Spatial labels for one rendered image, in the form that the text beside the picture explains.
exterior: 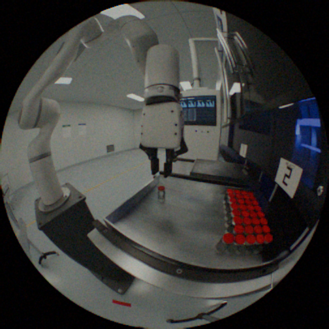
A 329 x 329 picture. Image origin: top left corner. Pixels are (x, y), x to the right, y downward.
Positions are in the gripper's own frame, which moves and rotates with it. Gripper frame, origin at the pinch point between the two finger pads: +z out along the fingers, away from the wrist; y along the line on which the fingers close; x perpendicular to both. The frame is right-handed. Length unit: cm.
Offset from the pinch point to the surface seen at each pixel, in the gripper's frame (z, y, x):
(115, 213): 8.3, 6.0, 12.3
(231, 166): 9, -30, -44
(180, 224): 10.5, -8.0, 6.5
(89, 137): -10, 490, -190
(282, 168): -4.5, -30.6, -0.1
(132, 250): 8.8, -2.7, 16.9
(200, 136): -7, -5, -79
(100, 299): 99, 24, 69
